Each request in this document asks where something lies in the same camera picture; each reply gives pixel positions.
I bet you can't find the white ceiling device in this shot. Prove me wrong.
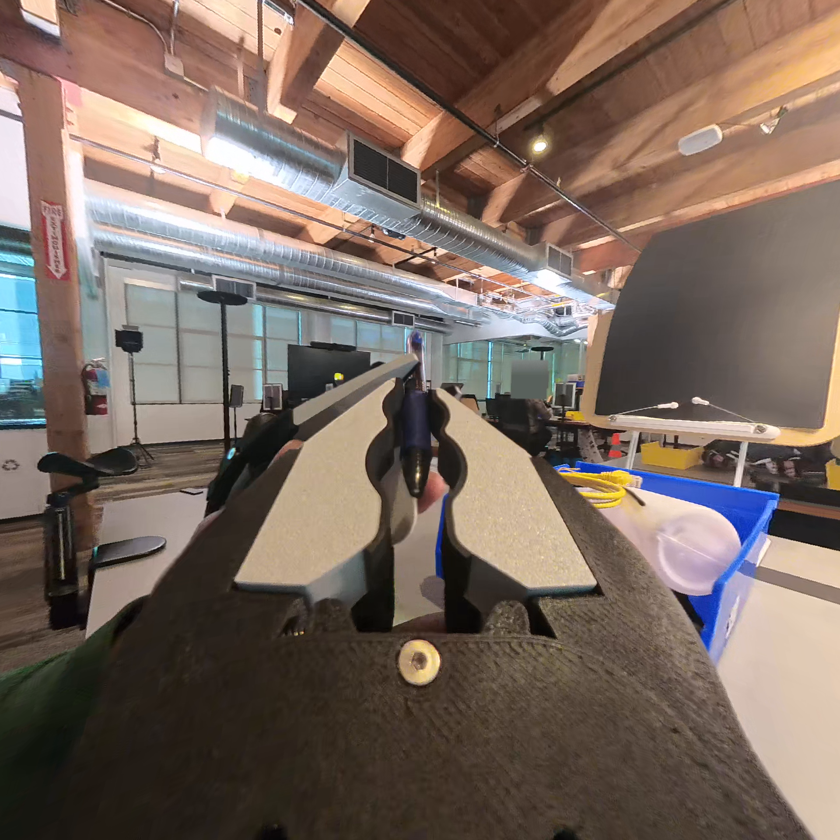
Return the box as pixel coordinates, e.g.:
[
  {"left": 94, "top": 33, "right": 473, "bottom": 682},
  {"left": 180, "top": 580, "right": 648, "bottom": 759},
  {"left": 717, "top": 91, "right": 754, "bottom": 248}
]
[{"left": 677, "top": 122, "right": 725, "bottom": 157}]

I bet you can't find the blue pen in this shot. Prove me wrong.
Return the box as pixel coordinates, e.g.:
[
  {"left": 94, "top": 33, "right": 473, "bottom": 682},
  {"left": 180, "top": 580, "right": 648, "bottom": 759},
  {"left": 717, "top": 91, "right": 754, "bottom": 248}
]
[{"left": 399, "top": 330, "right": 435, "bottom": 498}]

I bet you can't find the white plastic bottle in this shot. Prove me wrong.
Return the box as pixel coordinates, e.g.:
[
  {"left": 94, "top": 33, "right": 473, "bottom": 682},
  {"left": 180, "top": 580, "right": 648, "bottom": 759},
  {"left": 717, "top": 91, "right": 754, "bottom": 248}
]
[{"left": 604, "top": 502, "right": 742, "bottom": 597}]

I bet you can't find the wooden post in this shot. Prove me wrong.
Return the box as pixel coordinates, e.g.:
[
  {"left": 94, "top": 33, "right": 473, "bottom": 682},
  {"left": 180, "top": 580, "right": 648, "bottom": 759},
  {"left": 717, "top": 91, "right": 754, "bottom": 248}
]
[{"left": 16, "top": 66, "right": 98, "bottom": 526}]

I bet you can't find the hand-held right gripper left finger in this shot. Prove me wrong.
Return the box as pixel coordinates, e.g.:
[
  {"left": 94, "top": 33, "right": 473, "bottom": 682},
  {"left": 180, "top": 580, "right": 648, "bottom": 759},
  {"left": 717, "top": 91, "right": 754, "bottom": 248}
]
[{"left": 233, "top": 378, "right": 401, "bottom": 632}]

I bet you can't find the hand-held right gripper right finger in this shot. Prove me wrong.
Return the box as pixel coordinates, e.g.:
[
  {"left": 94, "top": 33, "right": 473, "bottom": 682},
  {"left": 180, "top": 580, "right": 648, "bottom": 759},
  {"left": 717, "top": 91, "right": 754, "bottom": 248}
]
[{"left": 428, "top": 387, "right": 599, "bottom": 634}]

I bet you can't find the red fire extinguisher sign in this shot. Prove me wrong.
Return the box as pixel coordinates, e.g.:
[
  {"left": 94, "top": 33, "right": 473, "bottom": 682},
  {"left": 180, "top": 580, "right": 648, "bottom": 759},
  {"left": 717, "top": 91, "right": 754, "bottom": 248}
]
[{"left": 41, "top": 199, "right": 72, "bottom": 282}]

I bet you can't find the red fire extinguisher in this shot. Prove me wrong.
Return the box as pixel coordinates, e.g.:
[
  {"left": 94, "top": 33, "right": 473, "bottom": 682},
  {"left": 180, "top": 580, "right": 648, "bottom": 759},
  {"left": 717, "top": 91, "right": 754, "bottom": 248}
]
[{"left": 80, "top": 357, "right": 111, "bottom": 416}]

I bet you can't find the black ceiling pipe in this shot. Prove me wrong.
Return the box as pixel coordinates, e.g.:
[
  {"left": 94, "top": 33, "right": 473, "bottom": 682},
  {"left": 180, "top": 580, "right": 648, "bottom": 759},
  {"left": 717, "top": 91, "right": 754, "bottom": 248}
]
[{"left": 295, "top": 0, "right": 643, "bottom": 256}]

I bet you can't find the white recycling bin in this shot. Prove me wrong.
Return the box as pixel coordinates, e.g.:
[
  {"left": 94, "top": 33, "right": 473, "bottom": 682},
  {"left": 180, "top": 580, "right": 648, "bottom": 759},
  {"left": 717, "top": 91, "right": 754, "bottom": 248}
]
[{"left": 0, "top": 430, "right": 50, "bottom": 521}]

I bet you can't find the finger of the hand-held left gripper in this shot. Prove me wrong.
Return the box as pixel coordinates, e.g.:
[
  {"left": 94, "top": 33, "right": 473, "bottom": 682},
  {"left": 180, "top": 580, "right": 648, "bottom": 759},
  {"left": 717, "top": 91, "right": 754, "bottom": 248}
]
[{"left": 289, "top": 353, "right": 422, "bottom": 455}]

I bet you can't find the metal duct with vent grilles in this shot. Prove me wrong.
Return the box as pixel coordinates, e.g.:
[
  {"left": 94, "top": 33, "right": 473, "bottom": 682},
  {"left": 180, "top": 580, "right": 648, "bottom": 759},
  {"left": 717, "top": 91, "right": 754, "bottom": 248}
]
[{"left": 200, "top": 87, "right": 578, "bottom": 283}]

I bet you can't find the person's left hand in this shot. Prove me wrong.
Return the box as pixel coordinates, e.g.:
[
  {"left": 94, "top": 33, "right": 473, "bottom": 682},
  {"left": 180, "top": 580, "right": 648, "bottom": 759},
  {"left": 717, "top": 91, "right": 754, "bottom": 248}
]
[{"left": 189, "top": 438, "right": 305, "bottom": 537}]

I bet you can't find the thin spiral metal duct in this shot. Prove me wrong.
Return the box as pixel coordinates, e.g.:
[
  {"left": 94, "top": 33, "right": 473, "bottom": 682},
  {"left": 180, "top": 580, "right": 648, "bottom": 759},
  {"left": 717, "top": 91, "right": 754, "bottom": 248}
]
[{"left": 92, "top": 222, "right": 454, "bottom": 332}]

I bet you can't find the blue plastic bin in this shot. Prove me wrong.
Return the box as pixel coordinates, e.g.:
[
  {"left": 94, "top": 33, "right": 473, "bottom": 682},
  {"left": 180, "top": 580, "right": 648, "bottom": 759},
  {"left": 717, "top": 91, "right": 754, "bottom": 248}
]
[{"left": 438, "top": 459, "right": 781, "bottom": 664}]

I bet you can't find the white board stand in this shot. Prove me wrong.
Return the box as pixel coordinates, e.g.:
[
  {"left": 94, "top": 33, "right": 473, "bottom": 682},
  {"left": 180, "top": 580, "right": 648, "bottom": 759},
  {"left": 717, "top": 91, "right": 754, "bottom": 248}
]
[{"left": 623, "top": 430, "right": 750, "bottom": 488}]

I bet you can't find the black floor lamp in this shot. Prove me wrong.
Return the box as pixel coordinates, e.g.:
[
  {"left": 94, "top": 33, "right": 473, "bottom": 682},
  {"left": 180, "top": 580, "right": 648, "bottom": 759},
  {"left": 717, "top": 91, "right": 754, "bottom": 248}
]
[{"left": 197, "top": 289, "right": 250, "bottom": 454}]

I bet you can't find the black light stand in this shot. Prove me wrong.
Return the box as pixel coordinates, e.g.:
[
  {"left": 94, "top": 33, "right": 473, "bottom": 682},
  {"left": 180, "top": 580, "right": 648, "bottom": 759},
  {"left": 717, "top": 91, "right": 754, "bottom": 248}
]
[{"left": 113, "top": 325, "right": 156, "bottom": 463}]

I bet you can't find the black television screen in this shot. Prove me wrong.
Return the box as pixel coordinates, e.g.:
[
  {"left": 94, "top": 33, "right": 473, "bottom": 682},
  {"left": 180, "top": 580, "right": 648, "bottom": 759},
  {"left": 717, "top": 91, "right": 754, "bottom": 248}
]
[{"left": 287, "top": 341, "right": 372, "bottom": 409}]

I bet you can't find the yellow ethernet cable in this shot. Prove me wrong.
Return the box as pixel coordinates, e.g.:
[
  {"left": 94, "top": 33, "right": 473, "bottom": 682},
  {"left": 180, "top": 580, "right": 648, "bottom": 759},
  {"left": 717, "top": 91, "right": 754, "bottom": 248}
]
[{"left": 558, "top": 467, "right": 636, "bottom": 509}]

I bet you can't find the person's left forearm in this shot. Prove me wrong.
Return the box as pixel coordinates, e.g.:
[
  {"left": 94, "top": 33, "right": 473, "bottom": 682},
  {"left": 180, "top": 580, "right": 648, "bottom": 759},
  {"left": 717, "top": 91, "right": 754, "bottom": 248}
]
[{"left": 0, "top": 607, "right": 142, "bottom": 840}]

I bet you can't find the black board with wooden frame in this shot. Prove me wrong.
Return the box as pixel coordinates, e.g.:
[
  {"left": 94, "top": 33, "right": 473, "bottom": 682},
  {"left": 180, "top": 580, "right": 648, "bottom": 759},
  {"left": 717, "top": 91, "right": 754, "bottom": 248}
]
[{"left": 581, "top": 176, "right": 840, "bottom": 448}]

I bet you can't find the white board rail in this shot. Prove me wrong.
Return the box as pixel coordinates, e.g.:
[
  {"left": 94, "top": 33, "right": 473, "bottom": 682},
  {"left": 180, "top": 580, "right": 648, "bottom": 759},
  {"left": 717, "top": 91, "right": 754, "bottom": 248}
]
[{"left": 607, "top": 395, "right": 783, "bottom": 442}]

